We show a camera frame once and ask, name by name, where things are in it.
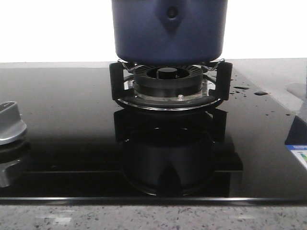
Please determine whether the black pot support grate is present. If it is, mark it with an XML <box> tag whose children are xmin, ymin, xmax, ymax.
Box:
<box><xmin>109</xmin><ymin>59</ymin><xmax>233</xmax><ymax>112</ymax></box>

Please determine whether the black gas burner head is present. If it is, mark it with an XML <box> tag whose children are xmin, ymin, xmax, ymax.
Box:
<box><xmin>134</xmin><ymin>66</ymin><xmax>203</xmax><ymax>97</ymax></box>

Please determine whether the silver stove control knob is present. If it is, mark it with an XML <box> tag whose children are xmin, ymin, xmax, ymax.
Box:
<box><xmin>0</xmin><ymin>101</ymin><xmax>27</xmax><ymax>145</ymax></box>

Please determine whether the dark blue cooking pot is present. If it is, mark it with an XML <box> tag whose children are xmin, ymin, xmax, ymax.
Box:
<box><xmin>111</xmin><ymin>0</ymin><xmax>228</xmax><ymax>66</ymax></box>

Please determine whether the blue energy label sticker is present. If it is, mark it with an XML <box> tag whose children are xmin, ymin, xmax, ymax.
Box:
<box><xmin>286</xmin><ymin>145</ymin><xmax>307</xmax><ymax>170</ymax></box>

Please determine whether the black glass cooktop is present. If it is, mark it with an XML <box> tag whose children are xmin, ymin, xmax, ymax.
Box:
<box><xmin>0</xmin><ymin>67</ymin><xmax>307</xmax><ymax>205</ymax></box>

